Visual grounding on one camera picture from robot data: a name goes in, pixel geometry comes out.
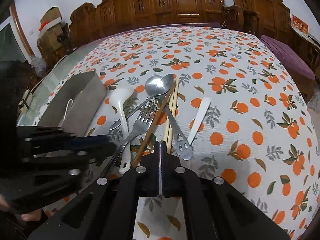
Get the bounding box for steel spoon plain handle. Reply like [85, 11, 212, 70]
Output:
[110, 74, 174, 130]

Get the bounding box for purple armchair cushion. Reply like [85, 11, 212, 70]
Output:
[260, 35, 316, 80]

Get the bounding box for dark wooden chopstick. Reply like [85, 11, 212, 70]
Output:
[131, 81, 175, 168]

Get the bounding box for grey metal tray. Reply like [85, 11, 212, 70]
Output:
[38, 72, 107, 137]

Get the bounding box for steel spoon smiley handle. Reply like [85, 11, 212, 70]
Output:
[145, 74, 194, 161]

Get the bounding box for carved wooden armchair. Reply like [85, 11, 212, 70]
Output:
[234, 0, 292, 45]

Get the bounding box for red box on side table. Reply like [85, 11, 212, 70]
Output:
[292, 15, 309, 38]

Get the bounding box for carved wooden sofa bench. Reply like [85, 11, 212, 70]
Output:
[70, 0, 225, 47]

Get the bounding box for white plastic fork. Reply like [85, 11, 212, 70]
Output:
[59, 99, 73, 127]

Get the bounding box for white plastic knife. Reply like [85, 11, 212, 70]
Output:
[188, 97, 211, 144]

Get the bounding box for orange print tablecloth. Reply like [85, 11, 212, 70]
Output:
[35, 26, 319, 239]

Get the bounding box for light bamboo chopstick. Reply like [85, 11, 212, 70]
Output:
[164, 79, 179, 154]
[162, 89, 176, 143]

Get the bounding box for person left hand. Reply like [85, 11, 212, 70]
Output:
[0, 194, 43, 222]

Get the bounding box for stacked cardboard boxes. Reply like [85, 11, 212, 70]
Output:
[37, 7, 68, 67]

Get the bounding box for white plastic ladle spoon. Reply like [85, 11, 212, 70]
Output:
[110, 88, 134, 174]

